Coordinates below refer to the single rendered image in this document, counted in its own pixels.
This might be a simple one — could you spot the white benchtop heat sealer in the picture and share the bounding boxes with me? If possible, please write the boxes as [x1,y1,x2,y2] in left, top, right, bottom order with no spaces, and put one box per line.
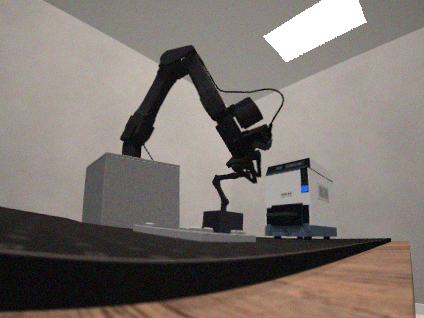
[265,158,337,240]

